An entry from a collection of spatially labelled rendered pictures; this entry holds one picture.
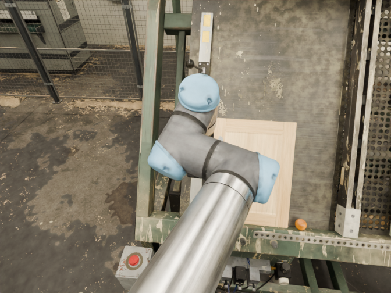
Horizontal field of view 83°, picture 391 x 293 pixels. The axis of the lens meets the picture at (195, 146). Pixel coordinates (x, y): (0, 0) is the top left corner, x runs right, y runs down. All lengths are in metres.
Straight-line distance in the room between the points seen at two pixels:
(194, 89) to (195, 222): 0.23
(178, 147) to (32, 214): 2.34
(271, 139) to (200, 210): 0.83
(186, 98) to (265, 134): 0.72
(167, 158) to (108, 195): 2.08
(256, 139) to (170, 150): 0.73
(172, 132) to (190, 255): 0.21
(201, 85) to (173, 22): 0.86
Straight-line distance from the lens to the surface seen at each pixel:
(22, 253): 2.45
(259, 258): 1.23
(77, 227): 2.35
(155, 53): 1.11
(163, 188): 1.36
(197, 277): 0.25
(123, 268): 1.03
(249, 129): 1.06
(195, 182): 1.05
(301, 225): 1.16
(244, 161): 0.34
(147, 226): 1.14
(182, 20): 1.24
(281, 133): 1.09
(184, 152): 0.37
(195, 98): 0.39
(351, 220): 1.21
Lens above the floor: 1.87
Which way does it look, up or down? 43 degrees down
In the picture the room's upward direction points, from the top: straight up
